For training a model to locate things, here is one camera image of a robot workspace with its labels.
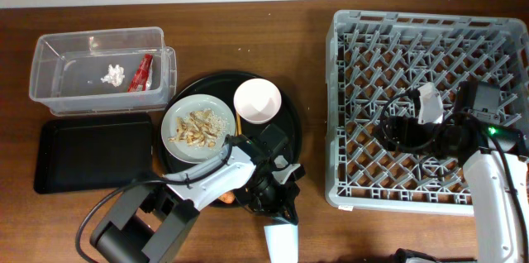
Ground light blue cup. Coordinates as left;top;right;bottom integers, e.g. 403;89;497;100
264;223;298;263

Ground red snack wrapper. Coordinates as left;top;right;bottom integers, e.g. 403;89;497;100
127;54;154;93

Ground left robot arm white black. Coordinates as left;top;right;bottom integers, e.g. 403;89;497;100
80;135;305;262

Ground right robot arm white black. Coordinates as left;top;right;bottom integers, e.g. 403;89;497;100
374;112;528;262

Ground grey dishwasher rack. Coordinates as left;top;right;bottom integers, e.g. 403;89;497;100
325;10;528;216

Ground clear plastic waste bin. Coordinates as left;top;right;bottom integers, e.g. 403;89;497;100
29;26;177;116

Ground orange carrot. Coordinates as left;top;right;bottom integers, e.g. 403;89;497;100
218;191;236;204

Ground right wooden chopstick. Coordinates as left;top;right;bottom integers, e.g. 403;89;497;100
236;112;242;136

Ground food scraps on plate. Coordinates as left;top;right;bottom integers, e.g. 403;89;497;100
169;108;227;149

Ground white pink bowl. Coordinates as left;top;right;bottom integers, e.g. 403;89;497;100
233;78;282;124

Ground grey plate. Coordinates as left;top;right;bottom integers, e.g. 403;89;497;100
161;94;236;164

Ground black object bottom edge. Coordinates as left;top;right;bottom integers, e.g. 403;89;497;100
392;248;438;263

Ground black rectangular tray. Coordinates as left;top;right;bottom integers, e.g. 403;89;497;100
33;113;154;194

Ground crumpled white tissue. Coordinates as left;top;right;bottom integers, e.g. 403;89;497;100
100;65;125;87

